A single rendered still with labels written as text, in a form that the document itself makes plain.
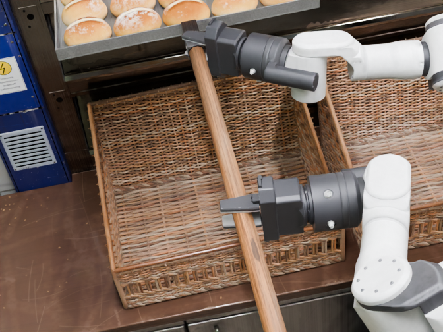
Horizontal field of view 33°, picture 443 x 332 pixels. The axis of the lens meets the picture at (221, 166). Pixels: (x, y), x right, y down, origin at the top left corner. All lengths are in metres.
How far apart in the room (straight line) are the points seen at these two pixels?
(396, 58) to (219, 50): 0.33
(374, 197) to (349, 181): 0.06
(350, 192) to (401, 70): 0.36
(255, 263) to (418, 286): 0.27
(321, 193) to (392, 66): 0.37
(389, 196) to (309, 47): 0.38
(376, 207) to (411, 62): 0.40
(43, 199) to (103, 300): 0.41
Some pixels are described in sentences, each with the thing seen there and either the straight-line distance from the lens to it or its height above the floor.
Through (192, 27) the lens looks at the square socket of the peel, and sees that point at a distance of 1.51.
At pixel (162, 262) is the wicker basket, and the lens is 1.70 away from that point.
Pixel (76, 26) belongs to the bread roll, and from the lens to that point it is 1.55.
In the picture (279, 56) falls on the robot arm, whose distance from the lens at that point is 1.38.
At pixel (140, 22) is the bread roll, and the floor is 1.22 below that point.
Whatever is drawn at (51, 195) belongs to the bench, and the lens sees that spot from 2.14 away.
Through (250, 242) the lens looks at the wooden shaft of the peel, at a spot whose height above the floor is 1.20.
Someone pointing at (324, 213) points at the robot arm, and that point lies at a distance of 1.12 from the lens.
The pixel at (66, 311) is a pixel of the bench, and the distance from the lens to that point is 1.87.
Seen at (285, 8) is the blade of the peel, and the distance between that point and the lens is 1.56.
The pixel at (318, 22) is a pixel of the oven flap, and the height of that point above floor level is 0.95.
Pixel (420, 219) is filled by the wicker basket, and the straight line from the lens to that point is 1.81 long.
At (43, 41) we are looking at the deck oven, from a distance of 1.89.
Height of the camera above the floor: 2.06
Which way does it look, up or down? 45 degrees down
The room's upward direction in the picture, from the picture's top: 9 degrees counter-clockwise
